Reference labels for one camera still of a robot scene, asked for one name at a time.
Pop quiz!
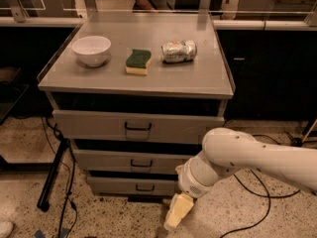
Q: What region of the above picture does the grey top drawer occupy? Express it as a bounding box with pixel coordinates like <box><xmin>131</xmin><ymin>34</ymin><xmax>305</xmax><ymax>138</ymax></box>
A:
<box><xmin>53</xmin><ymin>110</ymin><xmax>224</xmax><ymax>144</ymax></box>

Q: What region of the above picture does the white shoe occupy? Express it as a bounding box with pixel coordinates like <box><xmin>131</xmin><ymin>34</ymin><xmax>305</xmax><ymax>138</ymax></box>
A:
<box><xmin>0</xmin><ymin>221</ymin><xmax>14</xmax><ymax>238</ymax></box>

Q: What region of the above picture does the black cable on left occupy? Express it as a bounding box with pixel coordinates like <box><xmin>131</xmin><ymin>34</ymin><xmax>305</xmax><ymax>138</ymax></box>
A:
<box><xmin>41</xmin><ymin>116</ymin><xmax>79</xmax><ymax>238</ymax></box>

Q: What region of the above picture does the black floor cable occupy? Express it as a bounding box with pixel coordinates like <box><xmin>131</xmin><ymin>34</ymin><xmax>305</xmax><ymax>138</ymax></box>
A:
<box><xmin>219</xmin><ymin>134</ymin><xmax>301</xmax><ymax>238</ymax></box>

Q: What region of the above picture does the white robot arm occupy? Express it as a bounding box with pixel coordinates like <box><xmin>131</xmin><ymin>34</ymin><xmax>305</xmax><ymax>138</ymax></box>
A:
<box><xmin>163</xmin><ymin>128</ymin><xmax>317</xmax><ymax>230</ymax></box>

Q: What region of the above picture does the black tripod leg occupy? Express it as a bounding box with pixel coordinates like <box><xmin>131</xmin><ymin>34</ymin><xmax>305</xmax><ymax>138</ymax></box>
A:
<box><xmin>37</xmin><ymin>139</ymin><xmax>67</xmax><ymax>212</ymax></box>

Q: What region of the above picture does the grey drawer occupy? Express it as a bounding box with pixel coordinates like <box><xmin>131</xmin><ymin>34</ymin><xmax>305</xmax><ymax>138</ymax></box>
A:
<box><xmin>87</xmin><ymin>177</ymin><xmax>178</xmax><ymax>197</ymax></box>
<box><xmin>73</xmin><ymin>150</ymin><xmax>189</xmax><ymax>175</ymax></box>
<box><xmin>53</xmin><ymin>110</ymin><xmax>224</xmax><ymax>144</ymax></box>

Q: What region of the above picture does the white ceramic bowl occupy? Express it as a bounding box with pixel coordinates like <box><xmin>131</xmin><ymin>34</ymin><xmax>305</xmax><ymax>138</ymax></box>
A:
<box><xmin>71</xmin><ymin>36</ymin><xmax>111</xmax><ymax>67</ymax></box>

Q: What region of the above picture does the grey bottom drawer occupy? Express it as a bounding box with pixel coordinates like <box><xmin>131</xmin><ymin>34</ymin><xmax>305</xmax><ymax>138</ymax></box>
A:
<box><xmin>87</xmin><ymin>177</ymin><xmax>178</xmax><ymax>197</ymax></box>

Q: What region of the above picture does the crushed silver soda can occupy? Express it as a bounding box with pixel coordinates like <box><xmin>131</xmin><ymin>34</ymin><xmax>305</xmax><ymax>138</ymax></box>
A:
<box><xmin>161</xmin><ymin>40</ymin><xmax>197</xmax><ymax>63</ymax></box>

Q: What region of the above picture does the black wheeled cart base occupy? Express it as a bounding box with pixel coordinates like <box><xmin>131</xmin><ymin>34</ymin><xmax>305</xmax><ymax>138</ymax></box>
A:
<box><xmin>291</xmin><ymin>118</ymin><xmax>317</xmax><ymax>147</ymax></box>

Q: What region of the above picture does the green and yellow sponge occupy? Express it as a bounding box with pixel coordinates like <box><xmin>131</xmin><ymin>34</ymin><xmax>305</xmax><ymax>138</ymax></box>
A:
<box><xmin>125</xmin><ymin>49</ymin><xmax>152</xmax><ymax>75</ymax></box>

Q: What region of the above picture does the grey drawer cabinet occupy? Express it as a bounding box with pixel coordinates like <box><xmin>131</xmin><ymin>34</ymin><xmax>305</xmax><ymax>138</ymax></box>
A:
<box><xmin>39</xmin><ymin>12</ymin><xmax>235</xmax><ymax>198</ymax></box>

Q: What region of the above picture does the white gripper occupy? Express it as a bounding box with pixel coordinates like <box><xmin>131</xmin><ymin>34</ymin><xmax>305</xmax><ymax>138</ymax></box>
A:
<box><xmin>163</xmin><ymin>156</ymin><xmax>219</xmax><ymax>231</ymax></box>

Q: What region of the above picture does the white counter rail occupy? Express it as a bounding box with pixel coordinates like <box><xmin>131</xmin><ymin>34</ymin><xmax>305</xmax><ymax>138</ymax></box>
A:
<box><xmin>0</xmin><ymin>17</ymin><xmax>317</xmax><ymax>31</ymax></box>

